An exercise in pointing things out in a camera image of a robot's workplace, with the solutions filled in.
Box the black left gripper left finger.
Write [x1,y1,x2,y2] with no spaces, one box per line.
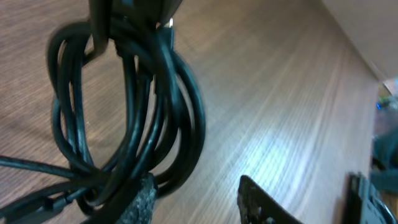
[80,172,159,224]

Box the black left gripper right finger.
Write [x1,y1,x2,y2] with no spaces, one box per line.
[237,175,302,224]

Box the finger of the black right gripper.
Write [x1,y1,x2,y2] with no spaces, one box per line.
[149,0,182,26]
[89,0,112,56]

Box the black thin usb cable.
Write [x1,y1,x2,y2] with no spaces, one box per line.
[74,17,206,215]

